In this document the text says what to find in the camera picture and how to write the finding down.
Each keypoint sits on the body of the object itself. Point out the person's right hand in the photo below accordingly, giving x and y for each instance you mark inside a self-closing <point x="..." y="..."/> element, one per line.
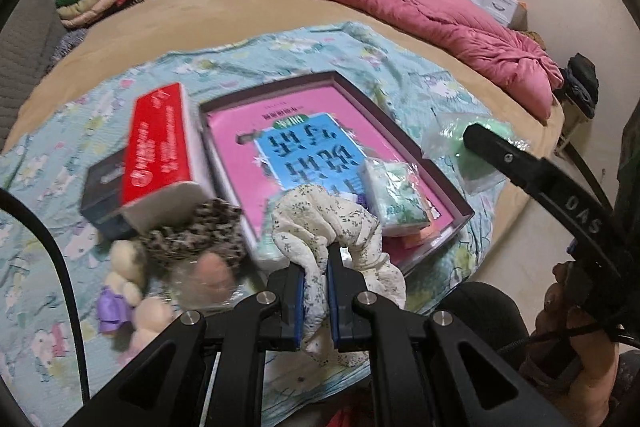
<point x="550" y="307"/>

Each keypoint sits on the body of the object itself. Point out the white floral scrunchie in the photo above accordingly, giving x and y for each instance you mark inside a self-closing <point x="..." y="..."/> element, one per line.
<point x="325" y="227"/>

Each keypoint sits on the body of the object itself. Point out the plush bear purple dress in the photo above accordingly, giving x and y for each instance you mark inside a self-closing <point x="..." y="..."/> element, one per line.
<point x="117" y="297"/>

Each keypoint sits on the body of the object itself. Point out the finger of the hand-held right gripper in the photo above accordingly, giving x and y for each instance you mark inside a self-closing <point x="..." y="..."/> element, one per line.
<point x="505" y="154"/>

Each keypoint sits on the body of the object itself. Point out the orange towel packet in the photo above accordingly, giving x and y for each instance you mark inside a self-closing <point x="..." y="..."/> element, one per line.
<point x="425" y="234"/>

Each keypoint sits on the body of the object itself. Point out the dark patterned cloth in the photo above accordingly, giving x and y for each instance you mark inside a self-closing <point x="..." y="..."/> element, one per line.
<point x="67" y="44"/>

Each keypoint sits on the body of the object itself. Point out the pink quilt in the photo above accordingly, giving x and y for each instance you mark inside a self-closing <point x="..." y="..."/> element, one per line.
<point x="450" y="17"/>

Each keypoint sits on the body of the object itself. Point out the dark blue box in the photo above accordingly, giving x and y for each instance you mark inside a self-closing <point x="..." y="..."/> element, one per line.
<point x="102" y="192"/>

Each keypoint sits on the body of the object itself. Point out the plush bear pink dress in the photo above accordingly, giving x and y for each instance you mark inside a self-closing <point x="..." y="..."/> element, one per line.
<point x="210" y="277"/>

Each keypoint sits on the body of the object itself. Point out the person's leg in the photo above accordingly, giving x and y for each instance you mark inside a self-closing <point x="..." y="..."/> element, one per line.
<point x="480" y="312"/>

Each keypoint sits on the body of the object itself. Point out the tan bed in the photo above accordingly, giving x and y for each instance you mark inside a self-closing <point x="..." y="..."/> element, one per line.
<point x="200" y="27"/>

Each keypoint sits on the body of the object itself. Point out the green floral tissue packet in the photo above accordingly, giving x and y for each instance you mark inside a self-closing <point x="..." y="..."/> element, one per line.
<point x="397" y="192"/>

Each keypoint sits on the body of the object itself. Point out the dark shallow box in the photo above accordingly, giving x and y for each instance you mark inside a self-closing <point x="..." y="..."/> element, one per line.
<point x="366" y="112"/>

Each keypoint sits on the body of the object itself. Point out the cartoon cat printed blanket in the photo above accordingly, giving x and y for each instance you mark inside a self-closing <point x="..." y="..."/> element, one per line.
<point x="50" y="132"/>

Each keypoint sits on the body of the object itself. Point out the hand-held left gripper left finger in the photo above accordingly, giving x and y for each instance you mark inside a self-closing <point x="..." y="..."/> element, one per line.
<point x="298" y="307"/>

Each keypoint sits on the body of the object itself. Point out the red tissue pack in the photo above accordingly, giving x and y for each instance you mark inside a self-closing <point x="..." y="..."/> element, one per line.
<point x="160" y="152"/>

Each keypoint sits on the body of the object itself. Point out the wooden stool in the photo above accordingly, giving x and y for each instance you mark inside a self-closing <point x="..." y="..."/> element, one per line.
<point x="570" y="127"/>

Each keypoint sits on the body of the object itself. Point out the leopard print scrunchie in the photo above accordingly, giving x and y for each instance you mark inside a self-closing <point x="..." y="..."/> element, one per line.
<point x="195" y="232"/>

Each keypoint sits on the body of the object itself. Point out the black bag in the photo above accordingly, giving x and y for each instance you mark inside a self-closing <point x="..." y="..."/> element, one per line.
<point x="582" y="79"/>

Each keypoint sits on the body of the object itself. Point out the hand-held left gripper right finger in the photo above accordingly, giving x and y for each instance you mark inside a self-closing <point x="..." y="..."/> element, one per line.
<point x="334" y="307"/>

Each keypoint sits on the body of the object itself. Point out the green puff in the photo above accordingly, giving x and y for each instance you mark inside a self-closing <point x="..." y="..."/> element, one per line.
<point x="480" y="147"/>

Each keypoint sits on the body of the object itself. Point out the pink book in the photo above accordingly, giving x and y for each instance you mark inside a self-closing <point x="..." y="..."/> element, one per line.
<point x="240" y="132"/>

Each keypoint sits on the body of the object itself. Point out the red garment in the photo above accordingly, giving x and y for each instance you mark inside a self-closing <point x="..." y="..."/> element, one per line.
<point x="350" y="418"/>

